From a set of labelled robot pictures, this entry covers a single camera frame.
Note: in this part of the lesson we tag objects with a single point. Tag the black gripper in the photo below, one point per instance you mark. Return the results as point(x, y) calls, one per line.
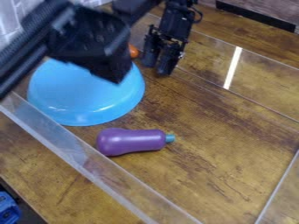
point(178, 16)

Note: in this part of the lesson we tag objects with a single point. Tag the orange toy carrot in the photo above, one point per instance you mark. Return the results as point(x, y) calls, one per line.
point(133, 51)

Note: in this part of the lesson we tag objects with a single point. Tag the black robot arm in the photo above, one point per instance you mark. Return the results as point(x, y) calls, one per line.
point(89, 38)

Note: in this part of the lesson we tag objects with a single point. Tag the blue upturned bowl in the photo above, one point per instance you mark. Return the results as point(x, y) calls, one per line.
point(76, 98)

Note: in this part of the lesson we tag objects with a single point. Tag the purple toy eggplant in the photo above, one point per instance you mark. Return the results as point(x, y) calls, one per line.
point(117, 141)

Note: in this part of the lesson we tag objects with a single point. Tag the blue object at corner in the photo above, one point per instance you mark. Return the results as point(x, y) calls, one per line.
point(9, 210)

